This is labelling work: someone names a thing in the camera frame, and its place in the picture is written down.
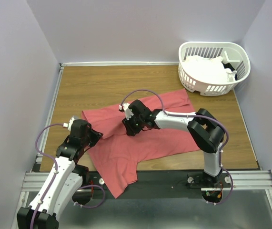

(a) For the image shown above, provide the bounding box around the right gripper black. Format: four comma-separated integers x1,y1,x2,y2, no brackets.
121,112,144,137

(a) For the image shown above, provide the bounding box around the red t shirt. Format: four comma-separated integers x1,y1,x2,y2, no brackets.
81,88,201,199

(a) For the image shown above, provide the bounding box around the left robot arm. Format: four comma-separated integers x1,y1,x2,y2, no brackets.
17,117,106,229

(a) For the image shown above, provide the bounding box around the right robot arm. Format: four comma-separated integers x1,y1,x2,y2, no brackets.
119,100,228,187

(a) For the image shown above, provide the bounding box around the white t shirt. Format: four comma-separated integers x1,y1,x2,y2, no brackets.
181,55,235,84

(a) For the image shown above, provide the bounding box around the white laundry basket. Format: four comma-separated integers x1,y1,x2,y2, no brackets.
178,42,251,96

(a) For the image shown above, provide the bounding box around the black garment in basket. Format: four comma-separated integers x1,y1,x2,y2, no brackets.
222,63,237,80

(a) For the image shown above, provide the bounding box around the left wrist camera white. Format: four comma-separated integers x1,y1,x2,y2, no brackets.
62,115,78,131

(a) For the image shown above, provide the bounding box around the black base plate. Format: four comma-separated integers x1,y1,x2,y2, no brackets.
71,169,232,203

